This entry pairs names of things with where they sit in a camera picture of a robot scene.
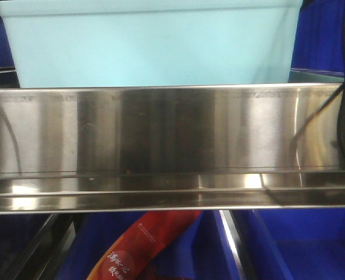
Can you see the dark blue bin upper right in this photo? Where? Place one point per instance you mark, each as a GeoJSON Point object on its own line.
{"type": "Point", "coordinates": [318, 37]}

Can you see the red snack package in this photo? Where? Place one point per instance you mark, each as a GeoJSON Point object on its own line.
{"type": "Point", "coordinates": [142, 242]}

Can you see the light blue plastic bin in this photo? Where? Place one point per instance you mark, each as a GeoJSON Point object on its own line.
{"type": "Point", "coordinates": [57, 44]}

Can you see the dark blue bin lower right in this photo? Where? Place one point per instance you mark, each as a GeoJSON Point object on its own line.
{"type": "Point", "coordinates": [294, 243]}

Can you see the dark blue bin lower middle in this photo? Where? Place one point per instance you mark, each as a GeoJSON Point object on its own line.
{"type": "Point", "coordinates": [201, 252]}

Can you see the steel divider rail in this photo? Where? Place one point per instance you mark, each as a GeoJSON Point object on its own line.
{"type": "Point", "coordinates": [235, 243]}

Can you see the stainless steel shelf rail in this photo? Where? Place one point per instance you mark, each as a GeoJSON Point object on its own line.
{"type": "Point", "coordinates": [151, 148]}

